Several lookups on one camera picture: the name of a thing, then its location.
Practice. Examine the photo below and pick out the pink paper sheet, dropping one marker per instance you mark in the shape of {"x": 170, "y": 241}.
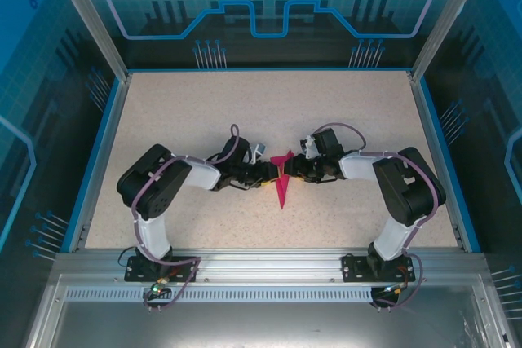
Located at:
{"x": 282, "y": 195}

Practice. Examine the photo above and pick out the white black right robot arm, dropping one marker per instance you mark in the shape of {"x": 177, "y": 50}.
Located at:
{"x": 356, "y": 166}

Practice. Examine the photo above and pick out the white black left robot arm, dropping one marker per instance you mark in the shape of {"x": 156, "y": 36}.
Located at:
{"x": 202, "y": 174}

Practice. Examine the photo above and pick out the grey metal sheet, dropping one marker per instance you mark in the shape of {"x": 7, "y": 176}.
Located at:
{"x": 265, "y": 323}

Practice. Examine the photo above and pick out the aluminium mounting beam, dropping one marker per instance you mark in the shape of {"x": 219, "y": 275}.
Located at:
{"x": 265, "y": 266}

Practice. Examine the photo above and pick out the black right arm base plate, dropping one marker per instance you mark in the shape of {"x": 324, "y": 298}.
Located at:
{"x": 350, "y": 270}

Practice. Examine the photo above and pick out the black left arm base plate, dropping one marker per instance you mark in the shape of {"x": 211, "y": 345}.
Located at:
{"x": 132, "y": 270}

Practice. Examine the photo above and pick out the aluminium frame post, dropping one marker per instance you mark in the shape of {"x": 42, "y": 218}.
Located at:
{"x": 440, "y": 18}
{"x": 90, "y": 18}

